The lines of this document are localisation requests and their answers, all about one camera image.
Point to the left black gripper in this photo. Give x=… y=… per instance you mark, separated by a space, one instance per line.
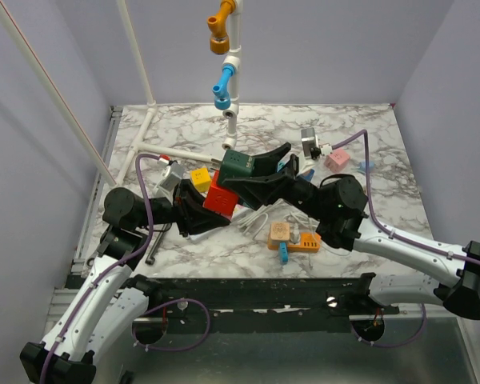
x=188 y=206

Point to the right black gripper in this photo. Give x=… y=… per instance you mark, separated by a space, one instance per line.
x=263 y=188

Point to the red cube socket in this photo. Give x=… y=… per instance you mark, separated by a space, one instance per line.
x=219 y=199

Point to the dark green tiger cube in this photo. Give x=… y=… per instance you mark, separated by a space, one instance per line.
x=235 y=165

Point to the yellow cube socket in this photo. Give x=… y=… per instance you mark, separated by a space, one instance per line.
x=201 y=179

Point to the wooden cube socket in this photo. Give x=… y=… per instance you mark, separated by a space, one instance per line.
x=279 y=232

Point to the light blue plug adapter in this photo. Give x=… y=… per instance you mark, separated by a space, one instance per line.
x=283 y=253

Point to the pink cube socket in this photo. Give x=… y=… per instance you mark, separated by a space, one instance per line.
x=337 y=160

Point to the small light blue plug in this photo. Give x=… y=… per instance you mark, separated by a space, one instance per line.
x=364 y=166

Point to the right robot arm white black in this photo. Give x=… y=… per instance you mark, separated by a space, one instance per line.
x=447 y=275

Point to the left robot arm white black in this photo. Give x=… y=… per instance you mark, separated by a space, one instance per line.
x=62 y=356

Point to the dark blue cube socket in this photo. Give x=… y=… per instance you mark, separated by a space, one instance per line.
x=308 y=176

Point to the white long power strip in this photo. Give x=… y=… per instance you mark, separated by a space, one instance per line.
x=239 y=211

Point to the orange power strip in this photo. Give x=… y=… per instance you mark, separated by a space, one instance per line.
x=307 y=243

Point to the blue valve fitting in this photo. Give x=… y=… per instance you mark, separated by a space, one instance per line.
x=220 y=89

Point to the orange valve fitting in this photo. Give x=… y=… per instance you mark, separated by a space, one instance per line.
x=219 y=39

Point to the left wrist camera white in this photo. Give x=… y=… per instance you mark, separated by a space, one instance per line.
x=171 y=177

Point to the dark metal T-handle tool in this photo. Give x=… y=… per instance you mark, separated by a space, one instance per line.
x=160 y=234

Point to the white PVC pipe frame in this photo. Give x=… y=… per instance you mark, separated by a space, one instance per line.
x=233 y=57

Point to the black mounting rail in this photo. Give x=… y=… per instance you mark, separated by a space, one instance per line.
x=240 y=305

